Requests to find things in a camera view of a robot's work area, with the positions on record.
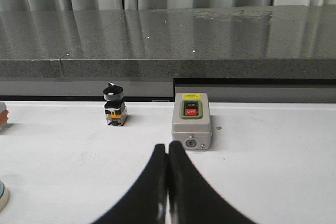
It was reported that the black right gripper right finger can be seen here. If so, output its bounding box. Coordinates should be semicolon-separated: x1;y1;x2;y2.
169;141;253;223

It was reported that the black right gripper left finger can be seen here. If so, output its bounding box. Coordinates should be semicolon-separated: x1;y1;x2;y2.
95;144;167;223

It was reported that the light blue call bell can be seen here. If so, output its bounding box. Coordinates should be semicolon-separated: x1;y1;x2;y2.
0;181;9;211

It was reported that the grey stone counter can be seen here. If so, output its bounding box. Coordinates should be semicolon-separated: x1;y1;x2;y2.
1;5;335;103

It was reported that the grey on-off switch box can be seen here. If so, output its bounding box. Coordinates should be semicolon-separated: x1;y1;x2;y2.
172;93;212;150

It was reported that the black rotary selector switch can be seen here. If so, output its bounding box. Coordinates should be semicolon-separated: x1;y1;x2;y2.
103;82;128;126

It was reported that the green push button switch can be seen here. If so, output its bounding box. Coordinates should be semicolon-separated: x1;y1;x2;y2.
0;101;9;130

